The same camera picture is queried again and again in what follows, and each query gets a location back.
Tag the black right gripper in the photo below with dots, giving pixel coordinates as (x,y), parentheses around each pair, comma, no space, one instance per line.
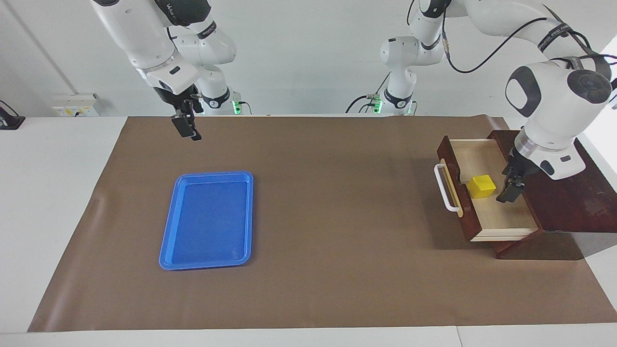
(178,101)

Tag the wooden drawer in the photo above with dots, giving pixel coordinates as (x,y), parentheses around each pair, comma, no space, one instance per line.
(506,217)

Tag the brown table mat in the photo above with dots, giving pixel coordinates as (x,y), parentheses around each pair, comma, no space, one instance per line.
(337,241)

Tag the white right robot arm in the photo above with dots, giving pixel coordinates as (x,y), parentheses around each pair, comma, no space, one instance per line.
(144,38)

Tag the black desk stand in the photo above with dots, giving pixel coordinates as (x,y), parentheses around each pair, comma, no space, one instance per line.
(9,120)

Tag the dark wooden drawer cabinet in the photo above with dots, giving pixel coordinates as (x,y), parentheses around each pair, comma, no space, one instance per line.
(569,202)

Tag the white wall socket box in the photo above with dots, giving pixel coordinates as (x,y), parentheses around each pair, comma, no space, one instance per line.
(74,105)

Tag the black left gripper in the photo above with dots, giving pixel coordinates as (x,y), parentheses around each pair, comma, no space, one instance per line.
(520,166)

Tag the yellow cube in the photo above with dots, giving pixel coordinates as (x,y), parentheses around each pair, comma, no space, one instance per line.
(482,187)

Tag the blue plastic tray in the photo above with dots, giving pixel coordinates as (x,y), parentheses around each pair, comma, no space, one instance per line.
(207,221)

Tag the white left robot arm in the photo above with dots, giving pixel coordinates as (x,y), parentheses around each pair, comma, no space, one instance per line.
(554,96)

